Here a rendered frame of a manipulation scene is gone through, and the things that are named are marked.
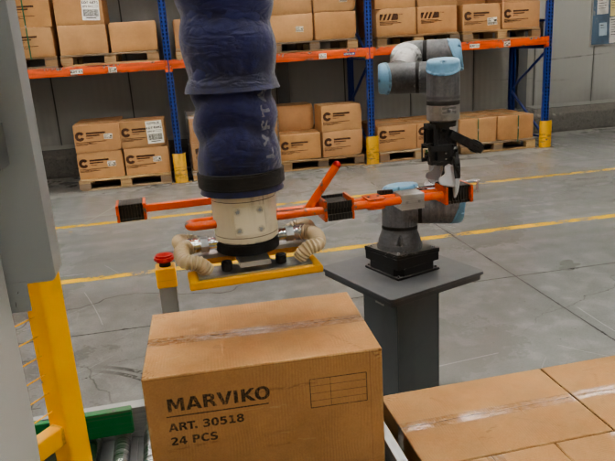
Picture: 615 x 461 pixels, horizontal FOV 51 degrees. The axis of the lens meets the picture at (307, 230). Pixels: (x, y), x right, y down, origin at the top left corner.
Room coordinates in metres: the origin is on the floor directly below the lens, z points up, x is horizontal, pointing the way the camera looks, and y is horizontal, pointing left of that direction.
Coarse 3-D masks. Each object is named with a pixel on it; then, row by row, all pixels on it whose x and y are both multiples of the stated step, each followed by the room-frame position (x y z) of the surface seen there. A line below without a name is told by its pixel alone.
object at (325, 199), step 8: (344, 192) 1.73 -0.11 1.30; (320, 200) 1.68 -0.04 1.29; (328, 200) 1.70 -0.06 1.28; (336, 200) 1.69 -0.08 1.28; (344, 200) 1.66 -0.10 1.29; (352, 200) 1.67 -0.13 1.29; (328, 208) 1.64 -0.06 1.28; (336, 208) 1.65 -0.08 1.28; (344, 208) 1.66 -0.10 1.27; (352, 208) 1.67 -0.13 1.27; (320, 216) 1.69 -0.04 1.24; (328, 216) 1.65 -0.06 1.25; (336, 216) 1.65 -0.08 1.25; (344, 216) 1.65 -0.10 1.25; (352, 216) 1.66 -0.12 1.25
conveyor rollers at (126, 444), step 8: (96, 440) 1.75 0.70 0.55; (120, 440) 1.73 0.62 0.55; (128, 440) 1.75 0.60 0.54; (144, 440) 1.75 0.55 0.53; (96, 448) 1.71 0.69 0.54; (120, 448) 1.69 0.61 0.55; (128, 448) 1.71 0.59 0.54; (144, 448) 1.70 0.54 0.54; (96, 456) 1.67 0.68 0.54; (120, 456) 1.65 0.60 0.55; (128, 456) 1.67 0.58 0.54; (144, 456) 1.66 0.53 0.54; (152, 456) 1.64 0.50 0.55
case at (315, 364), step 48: (192, 336) 1.61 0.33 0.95; (240, 336) 1.59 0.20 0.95; (288, 336) 1.57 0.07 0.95; (336, 336) 1.55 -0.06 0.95; (144, 384) 1.38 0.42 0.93; (192, 384) 1.40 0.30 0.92; (240, 384) 1.42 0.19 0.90; (288, 384) 1.43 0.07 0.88; (336, 384) 1.45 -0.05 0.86; (192, 432) 1.40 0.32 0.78; (240, 432) 1.41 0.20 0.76; (288, 432) 1.43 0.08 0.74; (336, 432) 1.45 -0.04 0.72
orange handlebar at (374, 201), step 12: (432, 192) 1.74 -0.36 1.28; (156, 204) 1.84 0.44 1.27; (168, 204) 1.84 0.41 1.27; (180, 204) 1.85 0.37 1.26; (192, 204) 1.86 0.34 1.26; (204, 204) 1.87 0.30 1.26; (360, 204) 1.68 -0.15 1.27; (372, 204) 1.69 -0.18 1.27; (384, 204) 1.70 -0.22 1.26; (396, 204) 1.71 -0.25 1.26; (276, 216) 1.63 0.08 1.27; (288, 216) 1.64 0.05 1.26; (300, 216) 1.65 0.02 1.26; (192, 228) 1.58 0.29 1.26; (204, 228) 1.59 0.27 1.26
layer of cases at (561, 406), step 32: (448, 384) 1.96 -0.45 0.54; (480, 384) 1.94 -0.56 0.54; (512, 384) 1.93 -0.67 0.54; (544, 384) 1.92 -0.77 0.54; (576, 384) 1.90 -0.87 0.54; (608, 384) 1.89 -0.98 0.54; (384, 416) 1.86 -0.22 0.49; (416, 416) 1.77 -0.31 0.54; (448, 416) 1.76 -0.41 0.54; (480, 416) 1.75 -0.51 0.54; (512, 416) 1.74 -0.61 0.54; (544, 416) 1.73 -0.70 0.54; (576, 416) 1.72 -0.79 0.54; (608, 416) 1.71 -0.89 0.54; (416, 448) 1.61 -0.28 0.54; (448, 448) 1.60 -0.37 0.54; (480, 448) 1.59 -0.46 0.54; (512, 448) 1.58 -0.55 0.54; (544, 448) 1.57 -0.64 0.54; (576, 448) 1.56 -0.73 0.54; (608, 448) 1.56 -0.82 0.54
